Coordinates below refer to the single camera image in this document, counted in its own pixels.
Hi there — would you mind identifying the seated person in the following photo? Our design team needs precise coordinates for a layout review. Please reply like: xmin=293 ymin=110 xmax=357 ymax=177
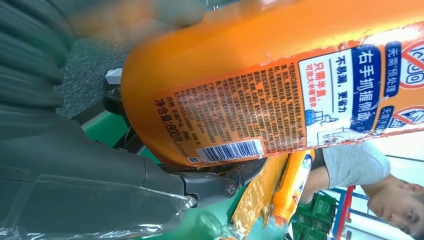
xmin=299 ymin=140 xmax=424 ymax=240

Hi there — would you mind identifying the yellow plastic sheet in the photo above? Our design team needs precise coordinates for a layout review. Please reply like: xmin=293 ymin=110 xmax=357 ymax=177
xmin=231 ymin=153 xmax=290 ymax=237

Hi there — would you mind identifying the green crate stack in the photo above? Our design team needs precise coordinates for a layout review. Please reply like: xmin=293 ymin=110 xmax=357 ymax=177
xmin=291 ymin=192 xmax=336 ymax=240

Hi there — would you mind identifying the red post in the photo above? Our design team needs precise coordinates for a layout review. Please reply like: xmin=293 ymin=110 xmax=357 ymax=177
xmin=335 ymin=185 xmax=355 ymax=240

